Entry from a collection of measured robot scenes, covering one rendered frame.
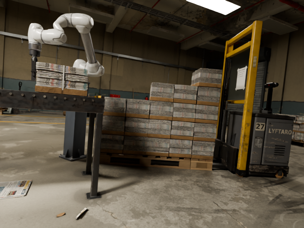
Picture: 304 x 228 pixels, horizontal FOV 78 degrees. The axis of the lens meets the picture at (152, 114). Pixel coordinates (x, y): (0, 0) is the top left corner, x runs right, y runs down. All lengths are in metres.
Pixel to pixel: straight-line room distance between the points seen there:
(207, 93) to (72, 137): 1.78
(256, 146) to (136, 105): 1.55
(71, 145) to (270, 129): 2.47
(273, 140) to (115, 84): 7.48
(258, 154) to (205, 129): 0.70
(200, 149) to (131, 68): 7.38
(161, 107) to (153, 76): 7.47
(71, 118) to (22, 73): 6.64
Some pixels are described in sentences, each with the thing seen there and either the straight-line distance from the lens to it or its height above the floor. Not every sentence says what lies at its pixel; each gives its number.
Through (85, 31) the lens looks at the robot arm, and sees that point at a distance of 2.24.
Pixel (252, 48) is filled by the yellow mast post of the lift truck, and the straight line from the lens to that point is 2.57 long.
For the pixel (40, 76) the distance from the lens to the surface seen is 1.67.
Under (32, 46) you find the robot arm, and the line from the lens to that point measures 1.82.
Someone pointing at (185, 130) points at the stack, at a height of 0.50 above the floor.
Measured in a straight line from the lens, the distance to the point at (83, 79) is 1.68.
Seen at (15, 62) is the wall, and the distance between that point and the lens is 9.15.
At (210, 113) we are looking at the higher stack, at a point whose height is 0.73.
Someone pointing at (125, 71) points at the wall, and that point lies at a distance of 9.27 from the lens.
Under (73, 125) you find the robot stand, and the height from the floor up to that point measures 0.44.
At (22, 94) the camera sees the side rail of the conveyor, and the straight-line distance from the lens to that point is 1.53.
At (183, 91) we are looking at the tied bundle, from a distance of 2.38.
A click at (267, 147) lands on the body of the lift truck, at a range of 2.71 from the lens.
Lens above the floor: 0.79
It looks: 3 degrees down
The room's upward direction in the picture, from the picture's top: 5 degrees clockwise
